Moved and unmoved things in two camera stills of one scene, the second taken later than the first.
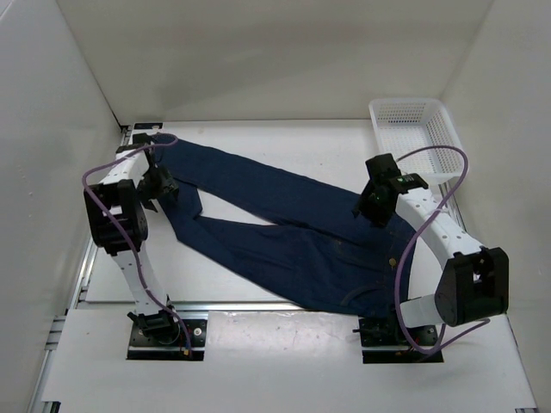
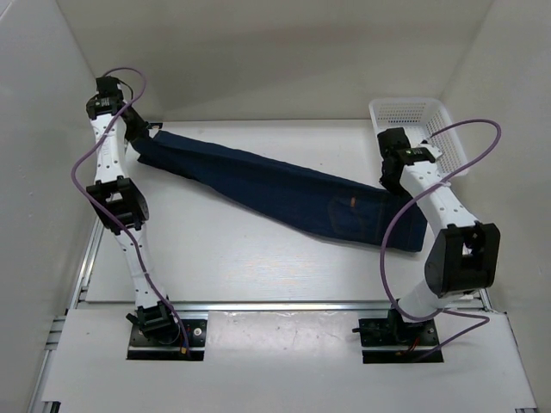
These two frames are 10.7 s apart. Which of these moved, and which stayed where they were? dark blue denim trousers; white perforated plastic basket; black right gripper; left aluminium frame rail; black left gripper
Moved: dark blue denim trousers; black right gripper; black left gripper
Stayed: left aluminium frame rail; white perforated plastic basket
